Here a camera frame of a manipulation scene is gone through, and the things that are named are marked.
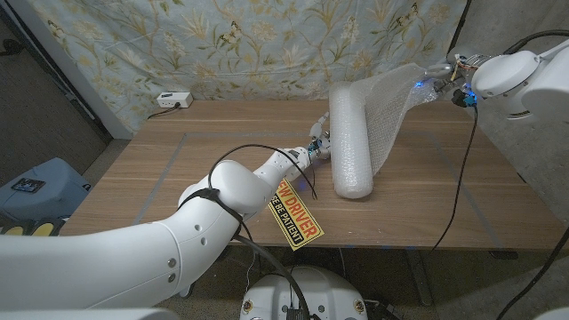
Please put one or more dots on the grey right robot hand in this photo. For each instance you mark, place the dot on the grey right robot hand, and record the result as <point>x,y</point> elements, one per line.
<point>453,73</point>

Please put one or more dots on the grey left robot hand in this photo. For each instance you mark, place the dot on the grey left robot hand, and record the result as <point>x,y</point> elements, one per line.
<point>321,138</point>

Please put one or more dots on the bubble wrap roll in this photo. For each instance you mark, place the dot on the bubble wrap roll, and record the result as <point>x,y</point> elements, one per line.
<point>355,133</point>

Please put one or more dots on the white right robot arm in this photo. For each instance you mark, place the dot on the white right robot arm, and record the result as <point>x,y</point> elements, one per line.
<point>520,82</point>

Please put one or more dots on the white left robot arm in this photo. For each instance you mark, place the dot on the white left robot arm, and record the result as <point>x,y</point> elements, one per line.
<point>155,249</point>

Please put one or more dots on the yellow new driver bumper sticker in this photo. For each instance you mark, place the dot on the yellow new driver bumper sticker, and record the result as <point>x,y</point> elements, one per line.
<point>297,218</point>

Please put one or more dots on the black backdrop stand pole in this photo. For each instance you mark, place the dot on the black backdrop stand pole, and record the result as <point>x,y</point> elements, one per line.
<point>453,31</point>

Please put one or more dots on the white power strip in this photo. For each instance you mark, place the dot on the white power strip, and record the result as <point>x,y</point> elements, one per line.
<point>173,99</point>

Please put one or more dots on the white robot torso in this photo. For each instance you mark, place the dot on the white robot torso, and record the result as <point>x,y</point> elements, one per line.
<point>311,293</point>

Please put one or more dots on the grey table leg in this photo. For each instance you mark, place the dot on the grey table leg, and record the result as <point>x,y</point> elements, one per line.
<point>420,280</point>

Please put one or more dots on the floral printed backdrop cloth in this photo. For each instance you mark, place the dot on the floral printed backdrop cloth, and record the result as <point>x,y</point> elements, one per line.
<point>178,35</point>

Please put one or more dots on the black box on torso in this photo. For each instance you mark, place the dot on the black box on torso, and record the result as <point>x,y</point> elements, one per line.
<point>294,314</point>

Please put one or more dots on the shoe with yellow insole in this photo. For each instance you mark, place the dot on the shoe with yellow insole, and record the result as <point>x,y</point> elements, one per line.
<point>31,227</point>

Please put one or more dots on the black round object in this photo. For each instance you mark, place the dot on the black round object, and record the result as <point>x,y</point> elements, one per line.
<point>9,46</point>

